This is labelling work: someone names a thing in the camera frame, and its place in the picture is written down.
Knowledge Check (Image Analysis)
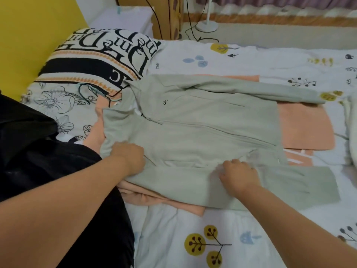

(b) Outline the person's left hand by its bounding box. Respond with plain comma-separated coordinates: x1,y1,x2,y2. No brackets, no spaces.
110,141,146,177

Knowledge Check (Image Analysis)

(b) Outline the person's right hand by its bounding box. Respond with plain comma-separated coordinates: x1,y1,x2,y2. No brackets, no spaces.
219,159,261,198

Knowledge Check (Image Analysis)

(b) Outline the light green zip sweatshirt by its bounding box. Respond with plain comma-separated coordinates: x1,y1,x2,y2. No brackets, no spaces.
100,74,341,212

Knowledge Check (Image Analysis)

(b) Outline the peach blazer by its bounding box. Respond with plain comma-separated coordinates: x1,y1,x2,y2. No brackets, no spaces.
82,74,336,217

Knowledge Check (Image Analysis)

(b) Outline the black leather jacket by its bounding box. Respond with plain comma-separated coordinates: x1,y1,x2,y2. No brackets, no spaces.
0,95,136,268

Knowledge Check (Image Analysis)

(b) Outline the white knit cardigan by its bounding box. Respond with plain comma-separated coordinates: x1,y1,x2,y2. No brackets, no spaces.
344,96,357,168

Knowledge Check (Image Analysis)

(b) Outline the person's right forearm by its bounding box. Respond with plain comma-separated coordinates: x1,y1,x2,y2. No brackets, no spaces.
239,184,357,268

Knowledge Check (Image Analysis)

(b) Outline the person's left forearm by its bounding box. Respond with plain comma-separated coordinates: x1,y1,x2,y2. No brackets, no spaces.
0,153,132,268

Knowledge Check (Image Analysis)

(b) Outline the black white printed pillow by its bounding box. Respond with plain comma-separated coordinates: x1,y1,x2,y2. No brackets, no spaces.
21,28,163,143

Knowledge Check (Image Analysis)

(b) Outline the white nightstand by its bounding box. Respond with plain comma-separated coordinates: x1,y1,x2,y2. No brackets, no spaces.
89,6,154,39

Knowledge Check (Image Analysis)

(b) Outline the wooden cabinet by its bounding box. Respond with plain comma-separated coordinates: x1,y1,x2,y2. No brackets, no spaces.
116,0,184,41

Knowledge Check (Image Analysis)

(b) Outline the white standing fan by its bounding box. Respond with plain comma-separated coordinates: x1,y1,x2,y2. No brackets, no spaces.
195,0,219,33

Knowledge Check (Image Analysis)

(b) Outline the yellow black bed headboard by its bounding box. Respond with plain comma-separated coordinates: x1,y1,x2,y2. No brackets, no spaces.
0,0,89,102

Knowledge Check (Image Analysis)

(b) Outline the purple curtain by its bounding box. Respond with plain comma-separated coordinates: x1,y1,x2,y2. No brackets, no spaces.
183,0,357,28

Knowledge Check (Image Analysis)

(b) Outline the black power cable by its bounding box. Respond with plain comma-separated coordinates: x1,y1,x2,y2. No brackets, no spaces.
142,0,220,44

